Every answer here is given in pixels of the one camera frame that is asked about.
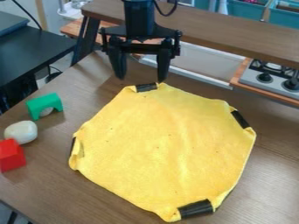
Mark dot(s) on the green arch block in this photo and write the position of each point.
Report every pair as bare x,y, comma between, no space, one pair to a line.
43,105

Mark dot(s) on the teal storage bin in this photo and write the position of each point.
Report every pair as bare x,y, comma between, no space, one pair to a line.
261,10

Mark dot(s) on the white egg toy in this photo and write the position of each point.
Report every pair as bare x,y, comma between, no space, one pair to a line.
21,131

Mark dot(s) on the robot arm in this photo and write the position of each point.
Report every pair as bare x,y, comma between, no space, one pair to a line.
139,14

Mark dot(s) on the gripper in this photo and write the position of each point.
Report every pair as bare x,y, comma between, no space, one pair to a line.
141,34

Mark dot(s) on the red block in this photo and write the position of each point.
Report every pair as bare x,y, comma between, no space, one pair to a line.
11,155

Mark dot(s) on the toy stove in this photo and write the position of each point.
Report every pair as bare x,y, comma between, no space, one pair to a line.
272,80

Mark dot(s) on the black desk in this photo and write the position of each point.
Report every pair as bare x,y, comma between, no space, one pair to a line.
27,52

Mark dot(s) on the yellow cloth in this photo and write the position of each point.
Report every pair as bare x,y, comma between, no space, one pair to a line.
163,148

